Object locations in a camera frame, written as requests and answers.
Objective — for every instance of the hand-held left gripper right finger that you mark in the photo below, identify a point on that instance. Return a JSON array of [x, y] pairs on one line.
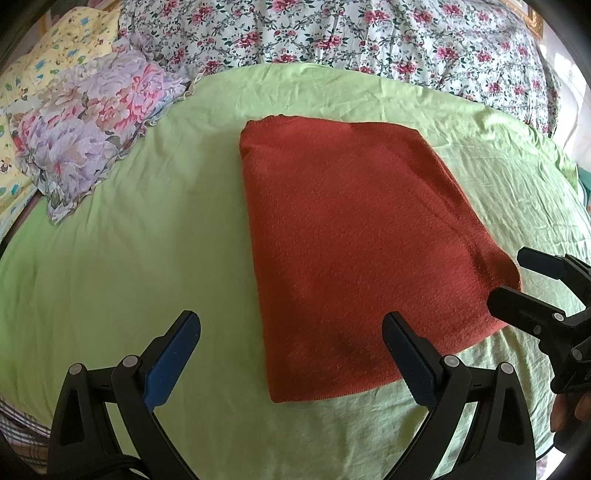
[[415, 364]]

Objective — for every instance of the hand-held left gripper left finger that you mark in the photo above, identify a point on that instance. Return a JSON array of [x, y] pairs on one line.
[[173, 360]]

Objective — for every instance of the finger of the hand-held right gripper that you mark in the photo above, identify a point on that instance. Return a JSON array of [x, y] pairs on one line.
[[542, 263], [521, 307]]

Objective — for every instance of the red knitted garment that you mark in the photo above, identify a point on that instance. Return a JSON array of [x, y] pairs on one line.
[[360, 240]]

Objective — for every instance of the person's right hand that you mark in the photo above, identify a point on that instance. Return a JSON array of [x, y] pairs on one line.
[[561, 413]]

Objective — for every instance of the teal cloth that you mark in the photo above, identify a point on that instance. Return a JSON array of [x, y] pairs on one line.
[[585, 187]]

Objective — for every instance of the light green bed sheet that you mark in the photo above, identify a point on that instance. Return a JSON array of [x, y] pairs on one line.
[[138, 258]]

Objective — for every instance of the plaid cloth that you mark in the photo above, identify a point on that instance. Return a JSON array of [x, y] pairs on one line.
[[23, 429]]

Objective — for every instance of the purple floral ruffled pillow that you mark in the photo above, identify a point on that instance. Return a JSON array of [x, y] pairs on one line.
[[92, 124]]

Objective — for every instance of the white red floral bedspread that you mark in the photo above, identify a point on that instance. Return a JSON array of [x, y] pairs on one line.
[[323, 37]]

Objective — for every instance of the yellow printed pillow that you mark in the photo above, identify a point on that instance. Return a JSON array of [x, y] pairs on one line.
[[69, 37]]

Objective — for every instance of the gold picture frame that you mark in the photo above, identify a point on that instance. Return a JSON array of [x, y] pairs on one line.
[[524, 16]]

